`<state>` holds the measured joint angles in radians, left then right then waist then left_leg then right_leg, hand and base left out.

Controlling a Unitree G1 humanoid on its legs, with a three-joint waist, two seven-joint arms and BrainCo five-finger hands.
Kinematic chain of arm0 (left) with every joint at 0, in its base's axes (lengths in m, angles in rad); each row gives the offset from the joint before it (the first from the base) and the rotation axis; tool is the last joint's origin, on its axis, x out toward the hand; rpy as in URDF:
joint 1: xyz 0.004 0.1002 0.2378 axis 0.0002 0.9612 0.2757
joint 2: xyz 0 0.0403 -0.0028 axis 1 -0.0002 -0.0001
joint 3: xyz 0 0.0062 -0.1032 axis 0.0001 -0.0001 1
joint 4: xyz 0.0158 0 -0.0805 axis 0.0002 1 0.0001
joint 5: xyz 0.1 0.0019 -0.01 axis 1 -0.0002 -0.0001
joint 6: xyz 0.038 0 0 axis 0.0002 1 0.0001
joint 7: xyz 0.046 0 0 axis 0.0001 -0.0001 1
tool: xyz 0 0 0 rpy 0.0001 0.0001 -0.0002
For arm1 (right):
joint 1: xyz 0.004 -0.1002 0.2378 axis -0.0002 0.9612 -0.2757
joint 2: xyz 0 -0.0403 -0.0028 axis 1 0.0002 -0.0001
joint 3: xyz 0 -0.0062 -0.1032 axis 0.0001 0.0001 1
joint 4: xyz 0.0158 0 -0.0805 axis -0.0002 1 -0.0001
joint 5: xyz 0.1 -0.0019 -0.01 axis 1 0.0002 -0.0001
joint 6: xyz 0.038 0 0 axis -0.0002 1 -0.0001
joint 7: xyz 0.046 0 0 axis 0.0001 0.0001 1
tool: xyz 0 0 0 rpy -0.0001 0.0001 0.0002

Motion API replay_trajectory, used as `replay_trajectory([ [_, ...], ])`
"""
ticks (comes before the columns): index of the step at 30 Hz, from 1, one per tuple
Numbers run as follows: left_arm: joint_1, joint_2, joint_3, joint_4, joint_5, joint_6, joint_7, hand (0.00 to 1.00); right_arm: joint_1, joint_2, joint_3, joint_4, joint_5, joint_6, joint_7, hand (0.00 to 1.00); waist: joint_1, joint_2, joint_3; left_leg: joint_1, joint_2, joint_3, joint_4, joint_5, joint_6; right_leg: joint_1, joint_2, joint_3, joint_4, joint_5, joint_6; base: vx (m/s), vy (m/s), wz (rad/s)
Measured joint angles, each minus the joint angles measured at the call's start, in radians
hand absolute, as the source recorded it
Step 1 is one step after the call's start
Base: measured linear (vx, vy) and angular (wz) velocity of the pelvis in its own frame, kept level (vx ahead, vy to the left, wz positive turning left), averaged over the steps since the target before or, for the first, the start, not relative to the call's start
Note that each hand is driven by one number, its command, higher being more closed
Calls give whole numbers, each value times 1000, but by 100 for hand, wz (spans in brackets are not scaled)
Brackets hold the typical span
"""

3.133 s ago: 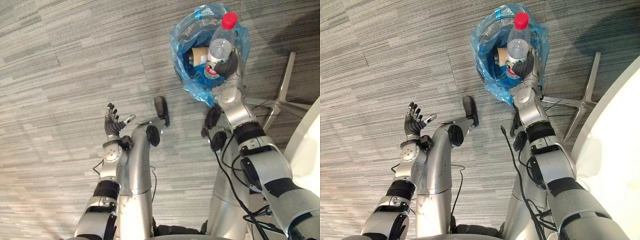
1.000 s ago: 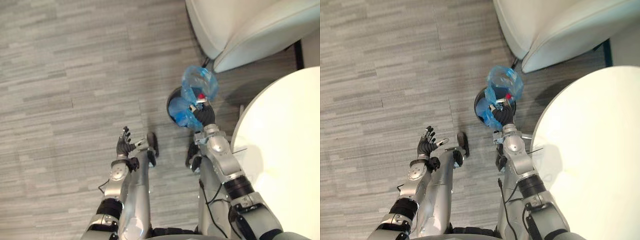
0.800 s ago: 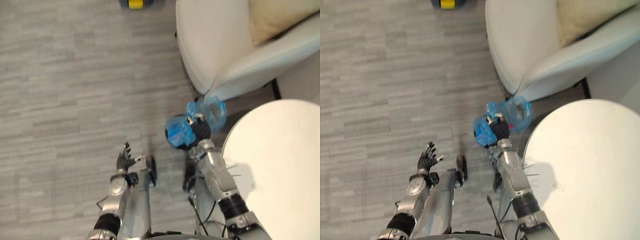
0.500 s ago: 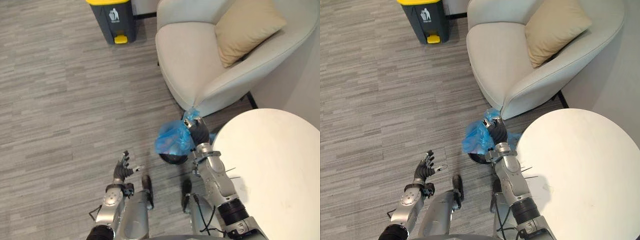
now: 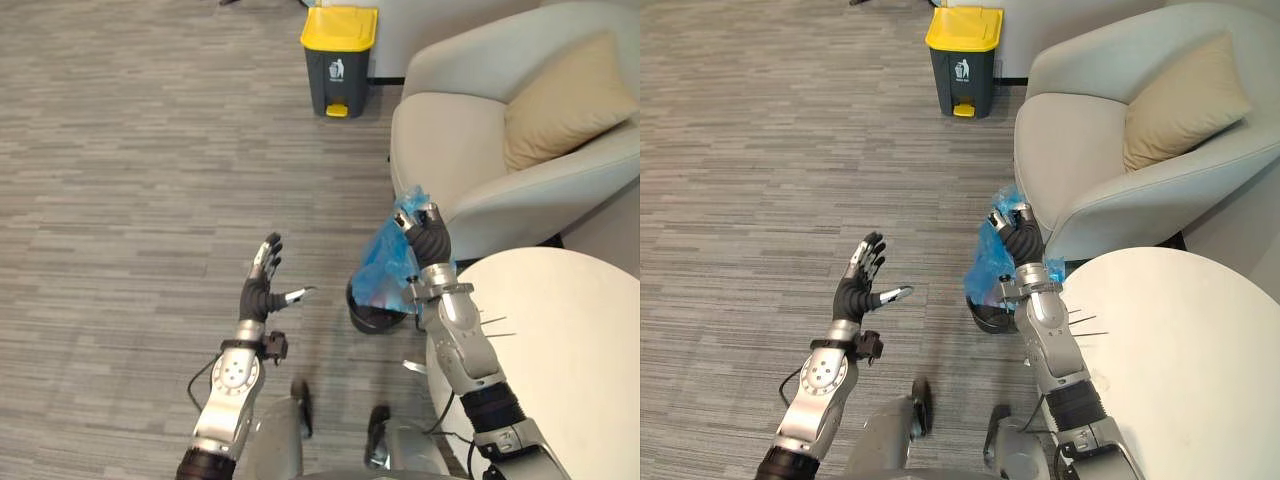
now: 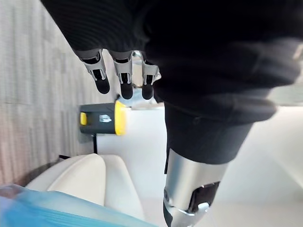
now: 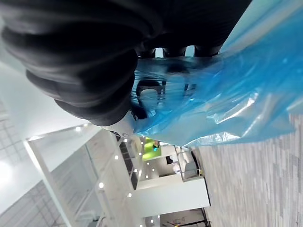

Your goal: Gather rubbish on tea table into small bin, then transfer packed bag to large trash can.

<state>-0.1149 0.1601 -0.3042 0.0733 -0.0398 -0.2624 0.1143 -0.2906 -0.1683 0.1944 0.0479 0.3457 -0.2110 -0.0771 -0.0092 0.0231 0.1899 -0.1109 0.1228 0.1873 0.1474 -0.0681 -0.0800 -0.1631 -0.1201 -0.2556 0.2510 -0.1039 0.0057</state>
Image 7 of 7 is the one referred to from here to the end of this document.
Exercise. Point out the robot right hand black cloth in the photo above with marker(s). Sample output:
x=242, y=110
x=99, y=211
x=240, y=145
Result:
x=71, y=47

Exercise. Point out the blue plastic trash bag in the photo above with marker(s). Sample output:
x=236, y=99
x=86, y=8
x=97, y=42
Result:
x=225, y=94

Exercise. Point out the black framed glass partition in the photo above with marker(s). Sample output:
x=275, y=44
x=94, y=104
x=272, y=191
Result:
x=129, y=163

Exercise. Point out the small dark chair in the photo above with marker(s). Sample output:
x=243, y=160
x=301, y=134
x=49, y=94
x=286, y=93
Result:
x=169, y=160

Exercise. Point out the white sofa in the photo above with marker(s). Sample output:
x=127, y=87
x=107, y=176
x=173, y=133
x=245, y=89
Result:
x=188, y=165

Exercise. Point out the green wall panel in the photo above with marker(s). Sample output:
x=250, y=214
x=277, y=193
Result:
x=149, y=153

